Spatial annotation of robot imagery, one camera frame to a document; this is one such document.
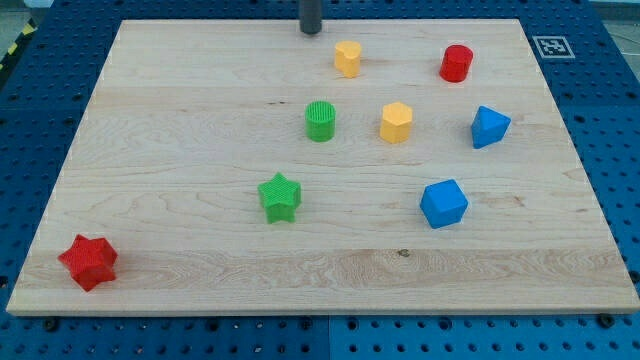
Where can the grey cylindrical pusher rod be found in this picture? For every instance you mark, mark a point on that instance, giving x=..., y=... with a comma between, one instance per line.
x=310, y=16

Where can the red cylinder block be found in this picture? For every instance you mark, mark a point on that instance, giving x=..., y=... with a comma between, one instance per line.
x=456, y=63

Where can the wooden board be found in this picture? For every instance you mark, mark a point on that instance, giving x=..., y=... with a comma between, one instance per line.
x=188, y=117

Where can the yellow heart block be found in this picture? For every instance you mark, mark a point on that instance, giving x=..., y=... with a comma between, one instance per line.
x=347, y=58

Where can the green cylinder block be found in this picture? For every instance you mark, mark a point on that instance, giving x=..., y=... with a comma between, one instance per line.
x=320, y=121

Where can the yellow hexagon block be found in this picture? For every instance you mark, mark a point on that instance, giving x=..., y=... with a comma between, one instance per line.
x=396, y=122

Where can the green star block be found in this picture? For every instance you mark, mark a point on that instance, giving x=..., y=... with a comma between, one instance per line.
x=280, y=198

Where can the blue triangle block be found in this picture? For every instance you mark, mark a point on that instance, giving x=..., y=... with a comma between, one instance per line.
x=488, y=127

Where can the blue cube block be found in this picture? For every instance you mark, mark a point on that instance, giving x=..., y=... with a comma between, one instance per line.
x=443, y=203

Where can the white fiducial marker tag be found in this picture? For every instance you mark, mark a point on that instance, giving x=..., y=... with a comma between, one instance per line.
x=553, y=47

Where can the red star block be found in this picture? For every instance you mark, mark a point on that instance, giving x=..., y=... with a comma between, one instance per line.
x=90, y=262

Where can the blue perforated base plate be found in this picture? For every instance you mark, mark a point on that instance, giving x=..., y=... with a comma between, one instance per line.
x=44, y=97

